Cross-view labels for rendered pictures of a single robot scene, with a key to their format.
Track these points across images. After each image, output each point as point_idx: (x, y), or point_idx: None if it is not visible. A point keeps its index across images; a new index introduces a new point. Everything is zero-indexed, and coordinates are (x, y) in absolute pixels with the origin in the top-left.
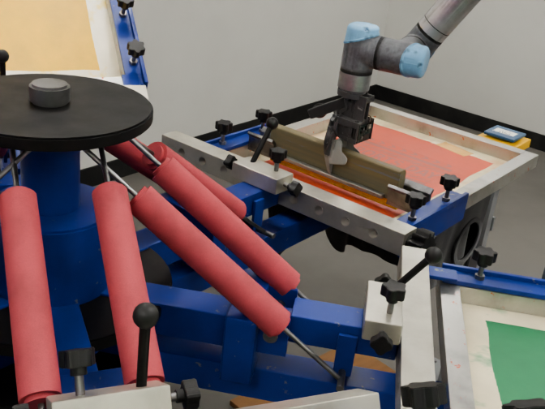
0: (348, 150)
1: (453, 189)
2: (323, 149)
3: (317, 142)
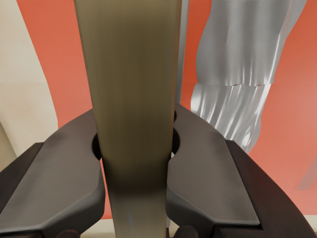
0: (139, 218)
1: (308, 218)
2: (16, 160)
3: (83, 42)
